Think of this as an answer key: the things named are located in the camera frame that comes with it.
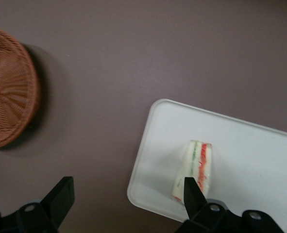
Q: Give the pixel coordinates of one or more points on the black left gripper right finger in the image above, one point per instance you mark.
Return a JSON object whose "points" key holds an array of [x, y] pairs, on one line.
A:
{"points": [[196, 206]]}

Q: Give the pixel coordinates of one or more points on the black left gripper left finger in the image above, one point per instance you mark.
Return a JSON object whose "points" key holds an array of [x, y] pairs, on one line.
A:
{"points": [[53, 201]]}

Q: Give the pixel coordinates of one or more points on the triangle sandwich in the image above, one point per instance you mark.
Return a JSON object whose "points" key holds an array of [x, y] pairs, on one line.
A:
{"points": [[196, 162]]}

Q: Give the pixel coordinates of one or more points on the cream rectangular tray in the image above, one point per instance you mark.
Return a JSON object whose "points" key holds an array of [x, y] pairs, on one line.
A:
{"points": [[250, 157]]}

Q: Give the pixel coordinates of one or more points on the round brown wicker basket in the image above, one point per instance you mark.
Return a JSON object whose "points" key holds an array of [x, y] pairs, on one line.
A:
{"points": [[9, 89]]}

